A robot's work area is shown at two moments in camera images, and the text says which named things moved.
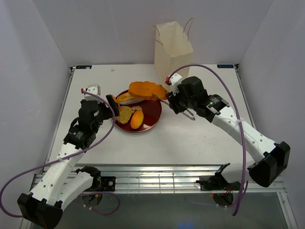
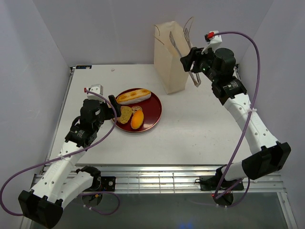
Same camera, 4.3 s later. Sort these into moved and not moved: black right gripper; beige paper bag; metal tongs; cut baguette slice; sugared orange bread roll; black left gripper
Moved: metal tongs; black right gripper
Not moved: beige paper bag; sugared orange bread roll; cut baguette slice; black left gripper
